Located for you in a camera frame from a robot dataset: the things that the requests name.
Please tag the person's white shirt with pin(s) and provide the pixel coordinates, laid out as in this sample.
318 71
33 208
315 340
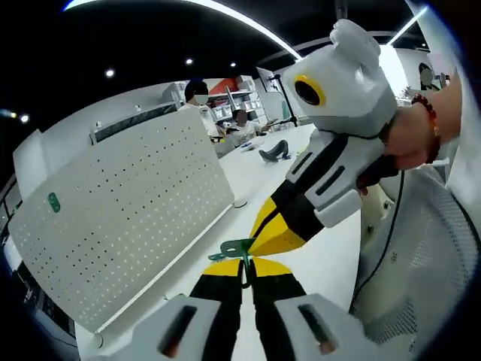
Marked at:
466 158

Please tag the person's right hand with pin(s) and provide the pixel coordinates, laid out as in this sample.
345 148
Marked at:
407 139

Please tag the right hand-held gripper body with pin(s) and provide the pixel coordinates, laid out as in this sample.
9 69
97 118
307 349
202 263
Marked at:
349 82

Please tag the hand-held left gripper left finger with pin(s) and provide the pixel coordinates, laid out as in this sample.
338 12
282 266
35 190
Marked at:
195 323

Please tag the grey mesh office chair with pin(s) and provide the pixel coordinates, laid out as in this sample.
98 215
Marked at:
432 244

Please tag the dark grey shoe-shaped object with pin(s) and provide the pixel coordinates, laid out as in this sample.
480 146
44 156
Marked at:
276 150

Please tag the metal shelf rack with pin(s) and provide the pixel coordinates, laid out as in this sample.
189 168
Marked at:
135 121

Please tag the green hook assembly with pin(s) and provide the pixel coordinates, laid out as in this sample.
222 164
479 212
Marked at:
53 202
235 247

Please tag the ceiling light strip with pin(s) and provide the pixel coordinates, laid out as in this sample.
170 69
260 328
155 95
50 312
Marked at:
278 37
407 24

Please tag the white pegboard mounting plate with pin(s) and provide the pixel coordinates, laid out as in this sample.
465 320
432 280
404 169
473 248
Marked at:
131 225

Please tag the shelf rack with storage bins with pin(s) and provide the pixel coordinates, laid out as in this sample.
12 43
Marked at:
244 101

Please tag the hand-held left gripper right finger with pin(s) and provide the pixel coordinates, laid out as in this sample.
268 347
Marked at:
300 327

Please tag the monitor on black stand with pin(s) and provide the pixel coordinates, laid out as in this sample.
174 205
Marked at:
268 80

